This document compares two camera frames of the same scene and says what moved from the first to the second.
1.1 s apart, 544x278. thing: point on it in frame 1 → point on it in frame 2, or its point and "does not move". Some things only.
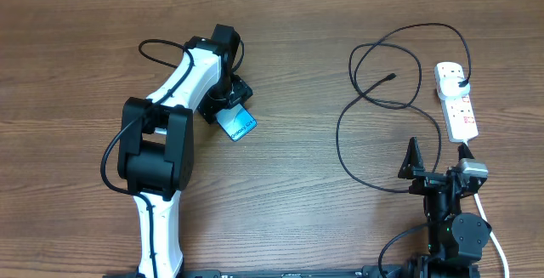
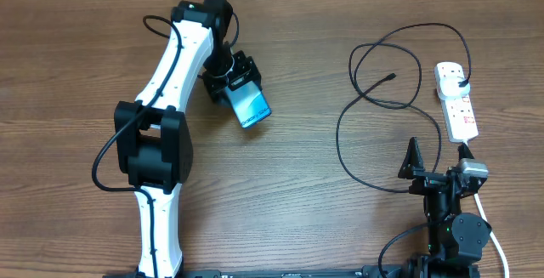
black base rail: (367, 272) does not move
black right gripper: (425, 179) does not move
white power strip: (458, 114) does not move
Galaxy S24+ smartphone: (236, 121) → (248, 104)
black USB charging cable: (363, 92) does not move
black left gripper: (208, 108) → (246, 70)
